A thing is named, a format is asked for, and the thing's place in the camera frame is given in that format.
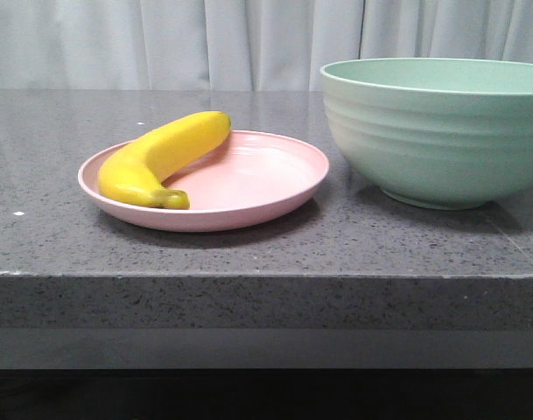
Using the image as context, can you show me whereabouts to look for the green bowl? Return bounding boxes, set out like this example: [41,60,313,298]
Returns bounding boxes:
[320,58,533,210]

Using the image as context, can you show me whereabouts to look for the yellow banana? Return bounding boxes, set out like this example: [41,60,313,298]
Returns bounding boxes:
[98,111,231,210]

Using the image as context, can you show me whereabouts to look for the white curtain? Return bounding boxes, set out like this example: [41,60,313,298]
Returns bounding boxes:
[0,1,533,91]

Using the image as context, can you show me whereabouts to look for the pink plate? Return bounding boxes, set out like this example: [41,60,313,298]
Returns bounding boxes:
[78,130,329,232]

